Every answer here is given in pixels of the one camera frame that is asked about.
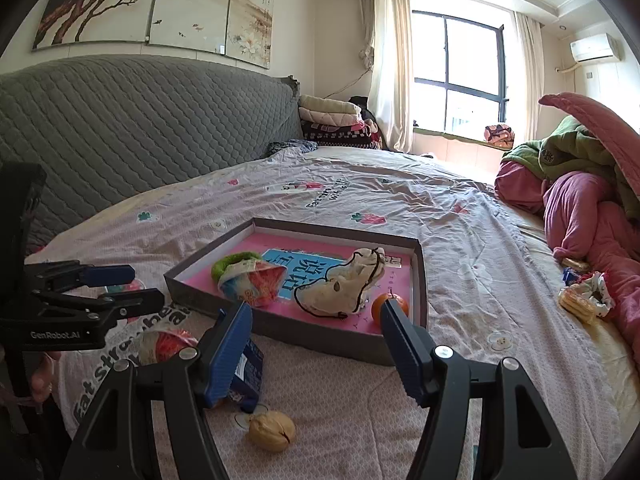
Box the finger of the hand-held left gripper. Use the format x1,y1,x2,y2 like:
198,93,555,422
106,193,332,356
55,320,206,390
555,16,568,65
25,260,137,293
37,287,166,324

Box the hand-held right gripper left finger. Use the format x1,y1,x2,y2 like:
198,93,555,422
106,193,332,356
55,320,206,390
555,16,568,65
60,301,256,480

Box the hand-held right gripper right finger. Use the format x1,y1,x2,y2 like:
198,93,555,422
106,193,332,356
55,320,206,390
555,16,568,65
380,300,596,480

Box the blue snack packet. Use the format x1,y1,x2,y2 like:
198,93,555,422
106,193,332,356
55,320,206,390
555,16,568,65
227,337,266,413

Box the red clear snack packet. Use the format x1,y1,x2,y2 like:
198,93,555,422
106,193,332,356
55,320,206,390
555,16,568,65
136,329,200,366

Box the grey shallow cardboard box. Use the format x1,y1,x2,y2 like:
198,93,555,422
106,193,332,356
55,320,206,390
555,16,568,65
164,217,428,367

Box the white orange snack bag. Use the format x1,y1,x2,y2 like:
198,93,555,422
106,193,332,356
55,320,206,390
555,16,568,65
217,260,287,308

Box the walnut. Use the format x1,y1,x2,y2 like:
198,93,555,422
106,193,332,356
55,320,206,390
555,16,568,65
248,410,297,453

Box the green fuzzy ring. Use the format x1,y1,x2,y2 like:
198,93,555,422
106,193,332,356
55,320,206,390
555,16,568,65
211,252,263,283

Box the cream scrunchie with black cord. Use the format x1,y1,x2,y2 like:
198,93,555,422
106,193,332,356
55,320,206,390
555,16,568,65
294,246,387,320

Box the person's left hand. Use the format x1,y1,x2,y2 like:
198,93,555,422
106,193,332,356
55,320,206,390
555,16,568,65
29,351,63,406

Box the grey quilted headboard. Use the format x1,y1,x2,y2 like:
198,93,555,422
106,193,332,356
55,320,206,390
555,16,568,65
0,54,303,256

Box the snack wrappers by quilt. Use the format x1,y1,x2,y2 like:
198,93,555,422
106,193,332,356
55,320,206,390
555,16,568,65
575,271,616,318

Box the blue patterned cloth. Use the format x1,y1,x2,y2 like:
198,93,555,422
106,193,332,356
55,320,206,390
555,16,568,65
265,139,318,158

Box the magenta fleece blanket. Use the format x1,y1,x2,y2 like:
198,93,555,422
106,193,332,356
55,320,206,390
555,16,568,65
495,160,640,361

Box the dark patterned folded blanket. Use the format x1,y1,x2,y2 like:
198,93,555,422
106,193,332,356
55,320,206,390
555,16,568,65
301,122,383,150

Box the patterned cushion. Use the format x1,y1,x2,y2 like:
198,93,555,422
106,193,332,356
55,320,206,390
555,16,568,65
483,123,516,148

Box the pink folded blanket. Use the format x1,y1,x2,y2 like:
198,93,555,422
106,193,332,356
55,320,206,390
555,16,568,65
300,110,366,128

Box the black cloth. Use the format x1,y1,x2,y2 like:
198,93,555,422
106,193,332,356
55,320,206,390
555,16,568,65
347,96,381,126

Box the green garment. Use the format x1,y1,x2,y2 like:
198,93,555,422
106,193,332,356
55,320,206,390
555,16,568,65
501,115,640,221

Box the cream folded blanket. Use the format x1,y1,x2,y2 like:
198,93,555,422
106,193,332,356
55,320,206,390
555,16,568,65
299,94,362,116

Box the cream curtain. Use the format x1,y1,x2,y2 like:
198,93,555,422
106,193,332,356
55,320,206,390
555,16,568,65
512,10,548,126
357,0,416,153

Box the dark framed window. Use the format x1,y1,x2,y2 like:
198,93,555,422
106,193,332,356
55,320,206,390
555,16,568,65
411,9,518,136

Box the pink quilted blanket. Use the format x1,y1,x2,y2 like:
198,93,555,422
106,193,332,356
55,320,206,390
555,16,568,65
538,92,640,201

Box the white air conditioner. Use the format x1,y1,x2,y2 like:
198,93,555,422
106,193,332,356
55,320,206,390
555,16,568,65
570,33,621,63

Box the floral wall painting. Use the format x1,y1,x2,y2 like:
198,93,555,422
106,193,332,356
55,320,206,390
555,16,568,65
32,0,275,68

